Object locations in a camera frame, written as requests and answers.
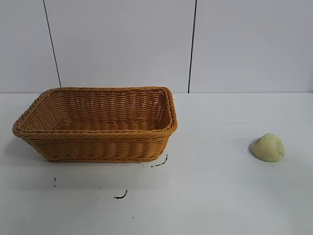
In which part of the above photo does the pale yellow egg yolk pastry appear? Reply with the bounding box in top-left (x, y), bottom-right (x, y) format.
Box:
top-left (249, 133), bottom-right (286, 163)

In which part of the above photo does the brown woven wicker basket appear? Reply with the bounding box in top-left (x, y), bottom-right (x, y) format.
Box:
top-left (12, 86), bottom-right (179, 164)

